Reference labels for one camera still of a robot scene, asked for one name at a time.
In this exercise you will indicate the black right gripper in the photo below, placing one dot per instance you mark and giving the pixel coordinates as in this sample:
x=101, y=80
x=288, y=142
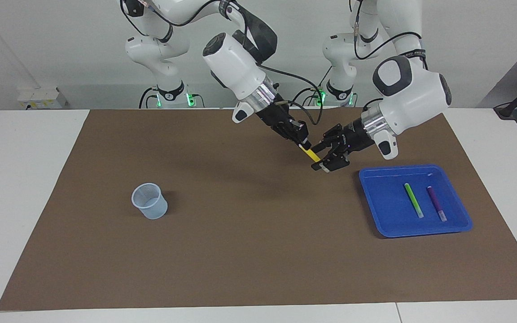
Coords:
x=278, y=116

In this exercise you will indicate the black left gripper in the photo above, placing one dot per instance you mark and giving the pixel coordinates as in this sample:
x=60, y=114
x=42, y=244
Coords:
x=352, y=137

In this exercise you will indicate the yellow pen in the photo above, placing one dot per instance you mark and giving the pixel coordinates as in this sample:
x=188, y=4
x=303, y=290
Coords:
x=310, y=153

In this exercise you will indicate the green pen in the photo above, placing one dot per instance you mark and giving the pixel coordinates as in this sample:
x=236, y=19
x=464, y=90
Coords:
x=414, y=200

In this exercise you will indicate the purple pen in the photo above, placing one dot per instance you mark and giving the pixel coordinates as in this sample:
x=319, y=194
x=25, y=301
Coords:
x=436, y=202

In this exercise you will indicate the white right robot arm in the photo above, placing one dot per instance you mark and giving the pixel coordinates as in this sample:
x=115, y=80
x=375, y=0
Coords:
x=236, y=63

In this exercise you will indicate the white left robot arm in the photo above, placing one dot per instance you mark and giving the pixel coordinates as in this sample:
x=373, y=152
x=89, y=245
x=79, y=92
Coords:
x=415, y=94

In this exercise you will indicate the blue plastic tray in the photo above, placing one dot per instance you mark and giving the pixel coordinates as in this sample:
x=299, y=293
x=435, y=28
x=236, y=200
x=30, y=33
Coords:
x=388, y=206

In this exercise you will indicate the brown table mat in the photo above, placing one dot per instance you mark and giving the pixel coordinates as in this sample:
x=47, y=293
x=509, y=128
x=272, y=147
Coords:
x=249, y=233

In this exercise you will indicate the translucent pale blue cup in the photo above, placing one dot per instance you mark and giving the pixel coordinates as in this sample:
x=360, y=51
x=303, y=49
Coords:
x=153, y=206

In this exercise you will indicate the white power strip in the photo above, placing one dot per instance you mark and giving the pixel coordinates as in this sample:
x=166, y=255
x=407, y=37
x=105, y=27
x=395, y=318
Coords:
x=41, y=98

